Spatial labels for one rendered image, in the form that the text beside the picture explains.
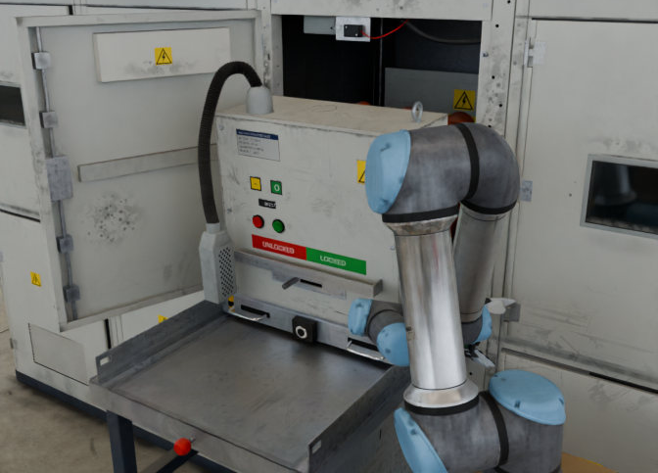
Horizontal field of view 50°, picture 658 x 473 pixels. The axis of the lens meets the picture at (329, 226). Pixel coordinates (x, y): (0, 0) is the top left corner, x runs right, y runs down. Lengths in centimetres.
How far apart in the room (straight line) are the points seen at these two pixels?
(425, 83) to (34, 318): 180
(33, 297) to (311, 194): 172
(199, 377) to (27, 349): 169
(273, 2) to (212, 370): 94
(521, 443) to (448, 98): 143
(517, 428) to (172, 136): 115
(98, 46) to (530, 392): 119
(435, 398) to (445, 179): 32
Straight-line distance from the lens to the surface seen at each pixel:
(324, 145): 151
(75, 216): 181
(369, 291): 152
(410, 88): 242
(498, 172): 107
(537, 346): 178
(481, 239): 117
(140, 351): 170
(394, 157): 100
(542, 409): 114
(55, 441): 299
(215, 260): 168
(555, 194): 162
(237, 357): 169
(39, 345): 315
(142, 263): 192
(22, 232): 297
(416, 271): 105
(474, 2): 165
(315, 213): 158
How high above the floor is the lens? 165
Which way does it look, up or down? 19 degrees down
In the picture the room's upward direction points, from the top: straight up
